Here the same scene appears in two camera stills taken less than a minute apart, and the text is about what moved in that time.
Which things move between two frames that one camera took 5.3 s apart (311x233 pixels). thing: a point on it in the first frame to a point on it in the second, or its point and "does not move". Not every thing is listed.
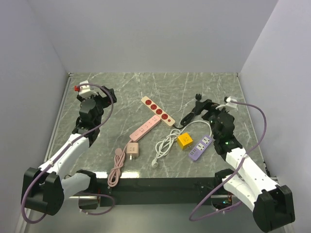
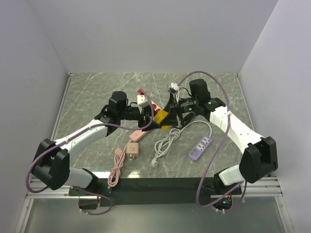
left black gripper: x=110 y=98 to x=145 y=111
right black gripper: x=208 y=105 to x=173 y=108
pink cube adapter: x=132 y=150 does not move
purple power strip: x=199 y=148 does not move
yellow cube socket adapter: x=184 y=140 to x=160 y=116
